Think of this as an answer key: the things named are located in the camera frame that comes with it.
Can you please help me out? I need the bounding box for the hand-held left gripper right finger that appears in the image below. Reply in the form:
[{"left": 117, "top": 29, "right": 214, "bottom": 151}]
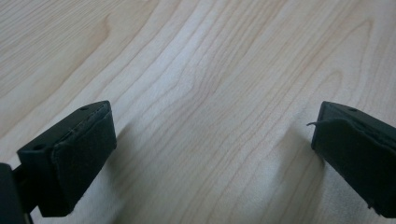
[{"left": 306, "top": 101, "right": 396, "bottom": 219}]

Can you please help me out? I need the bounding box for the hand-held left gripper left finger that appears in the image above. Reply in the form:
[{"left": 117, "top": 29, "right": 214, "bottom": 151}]
[{"left": 12, "top": 100, "right": 118, "bottom": 218}]

